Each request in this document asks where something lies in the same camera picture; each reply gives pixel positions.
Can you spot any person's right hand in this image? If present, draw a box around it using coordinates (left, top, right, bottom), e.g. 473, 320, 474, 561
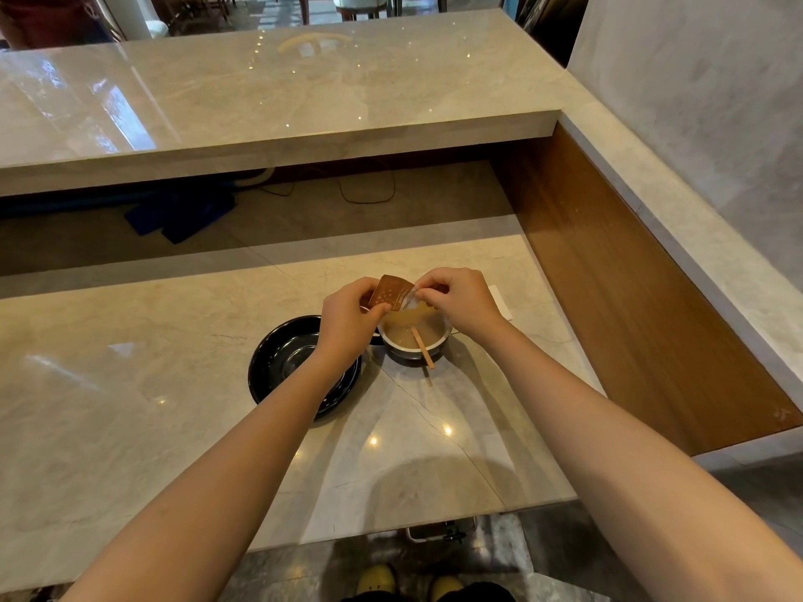
414, 267, 509, 347

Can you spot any person's left hand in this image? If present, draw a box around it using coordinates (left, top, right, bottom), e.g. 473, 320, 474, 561
316, 277, 393, 371

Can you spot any brown sugar packet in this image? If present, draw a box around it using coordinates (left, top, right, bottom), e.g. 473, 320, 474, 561
368, 275, 416, 311

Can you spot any person's left forearm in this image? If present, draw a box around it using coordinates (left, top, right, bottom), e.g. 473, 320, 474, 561
61, 352, 343, 602

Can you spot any person's right forearm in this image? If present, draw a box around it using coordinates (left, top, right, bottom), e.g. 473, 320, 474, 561
480, 322, 803, 602

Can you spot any metal cup of milky coffee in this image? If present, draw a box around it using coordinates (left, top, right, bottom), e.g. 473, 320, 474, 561
376, 303, 454, 369

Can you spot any wooden stir stick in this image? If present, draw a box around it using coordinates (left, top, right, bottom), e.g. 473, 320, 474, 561
411, 327, 436, 370

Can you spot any white paper napkin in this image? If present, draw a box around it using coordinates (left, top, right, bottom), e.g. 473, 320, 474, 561
487, 285, 514, 322

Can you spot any black round saucer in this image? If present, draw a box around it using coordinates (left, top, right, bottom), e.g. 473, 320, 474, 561
248, 315, 364, 421

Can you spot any wooden counter side panel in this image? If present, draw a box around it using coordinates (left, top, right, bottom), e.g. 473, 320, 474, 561
491, 122, 803, 458

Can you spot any blue cloth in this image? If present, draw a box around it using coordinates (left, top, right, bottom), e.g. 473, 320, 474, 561
123, 184, 237, 245

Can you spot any person's left yellow shoe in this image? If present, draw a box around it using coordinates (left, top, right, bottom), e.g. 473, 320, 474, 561
357, 563, 400, 602

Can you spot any person's yellow shoe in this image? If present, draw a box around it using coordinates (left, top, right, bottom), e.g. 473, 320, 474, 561
357, 563, 400, 602
429, 574, 465, 602

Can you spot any person's right yellow shoe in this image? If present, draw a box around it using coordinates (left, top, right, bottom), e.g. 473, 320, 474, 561
429, 574, 465, 602

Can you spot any white upholstered chair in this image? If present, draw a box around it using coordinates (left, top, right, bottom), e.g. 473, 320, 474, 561
332, 0, 394, 23

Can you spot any blue pipe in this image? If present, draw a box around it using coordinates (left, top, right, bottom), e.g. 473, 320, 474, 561
0, 186, 161, 219

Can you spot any wooden dining chair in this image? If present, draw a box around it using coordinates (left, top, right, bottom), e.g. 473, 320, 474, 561
148, 0, 238, 36

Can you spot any black cable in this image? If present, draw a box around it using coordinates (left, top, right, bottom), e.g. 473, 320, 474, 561
338, 171, 397, 205

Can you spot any white hose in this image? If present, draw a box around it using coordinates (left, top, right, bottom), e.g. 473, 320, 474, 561
233, 166, 277, 189

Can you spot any metal bracket under counter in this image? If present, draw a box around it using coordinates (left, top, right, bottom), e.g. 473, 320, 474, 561
405, 521, 469, 546

